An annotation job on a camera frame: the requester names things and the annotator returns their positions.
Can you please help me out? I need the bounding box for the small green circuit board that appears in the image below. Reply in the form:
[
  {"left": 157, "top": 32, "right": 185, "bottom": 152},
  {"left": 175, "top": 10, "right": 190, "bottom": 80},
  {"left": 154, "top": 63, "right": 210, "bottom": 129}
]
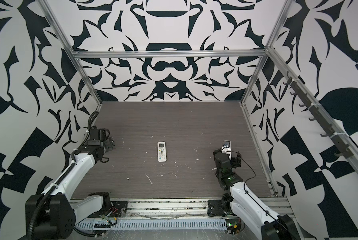
[{"left": 226, "top": 218, "right": 246, "bottom": 235}]

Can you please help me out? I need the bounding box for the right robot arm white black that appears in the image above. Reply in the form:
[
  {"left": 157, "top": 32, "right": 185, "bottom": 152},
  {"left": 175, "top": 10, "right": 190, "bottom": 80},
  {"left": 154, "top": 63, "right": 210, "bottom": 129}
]
[{"left": 213, "top": 148, "right": 300, "bottom": 240}]

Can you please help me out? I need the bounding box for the aluminium frame back bar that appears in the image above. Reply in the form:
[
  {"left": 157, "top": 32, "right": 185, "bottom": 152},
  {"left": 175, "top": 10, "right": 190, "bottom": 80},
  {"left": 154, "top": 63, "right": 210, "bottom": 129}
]
[{"left": 72, "top": 50, "right": 265, "bottom": 59}]

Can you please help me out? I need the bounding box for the black corrugated cable conduit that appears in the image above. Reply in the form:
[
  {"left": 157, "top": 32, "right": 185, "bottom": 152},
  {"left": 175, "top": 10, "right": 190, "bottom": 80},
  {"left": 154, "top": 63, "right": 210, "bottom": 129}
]
[{"left": 27, "top": 110, "right": 111, "bottom": 240}]

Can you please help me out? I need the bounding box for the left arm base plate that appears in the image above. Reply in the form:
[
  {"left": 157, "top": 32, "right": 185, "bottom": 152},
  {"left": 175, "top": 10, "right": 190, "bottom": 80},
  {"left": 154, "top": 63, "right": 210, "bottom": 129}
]
[{"left": 102, "top": 201, "right": 128, "bottom": 219}]

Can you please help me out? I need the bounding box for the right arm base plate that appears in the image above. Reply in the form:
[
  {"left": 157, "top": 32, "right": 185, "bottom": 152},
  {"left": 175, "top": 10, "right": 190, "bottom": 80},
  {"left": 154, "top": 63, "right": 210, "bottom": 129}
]
[{"left": 207, "top": 199, "right": 233, "bottom": 217}]

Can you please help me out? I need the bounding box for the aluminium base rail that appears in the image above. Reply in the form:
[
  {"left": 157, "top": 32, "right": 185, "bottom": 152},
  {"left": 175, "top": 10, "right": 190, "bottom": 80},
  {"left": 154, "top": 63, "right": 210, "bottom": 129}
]
[{"left": 67, "top": 197, "right": 295, "bottom": 221}]

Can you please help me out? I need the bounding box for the white remote control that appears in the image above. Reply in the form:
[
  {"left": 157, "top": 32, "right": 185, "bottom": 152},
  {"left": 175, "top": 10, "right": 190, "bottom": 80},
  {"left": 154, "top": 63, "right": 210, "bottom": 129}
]
[{"left": 157, "top": 142, "right": 167, "bottom": 163}]

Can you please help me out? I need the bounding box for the white slotted cable duct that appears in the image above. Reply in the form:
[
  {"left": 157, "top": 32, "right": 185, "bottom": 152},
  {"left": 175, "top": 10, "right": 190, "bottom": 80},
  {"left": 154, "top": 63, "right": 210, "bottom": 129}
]
[{"left": 76, "top": 219, "right": 228, "bottom": 231}]

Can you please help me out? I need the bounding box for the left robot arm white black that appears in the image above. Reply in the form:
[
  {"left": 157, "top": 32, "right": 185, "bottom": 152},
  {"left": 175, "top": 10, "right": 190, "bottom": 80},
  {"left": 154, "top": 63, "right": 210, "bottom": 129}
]
[{"left": 25, "top": 128, "right": 115, "bottom": 240}]

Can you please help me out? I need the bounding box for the black wall hook rack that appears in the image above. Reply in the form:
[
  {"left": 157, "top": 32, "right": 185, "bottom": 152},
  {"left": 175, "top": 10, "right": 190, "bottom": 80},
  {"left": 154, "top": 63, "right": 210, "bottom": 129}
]
[{"left": 284, "top": 76, "right": 354, "bottom": 159}]

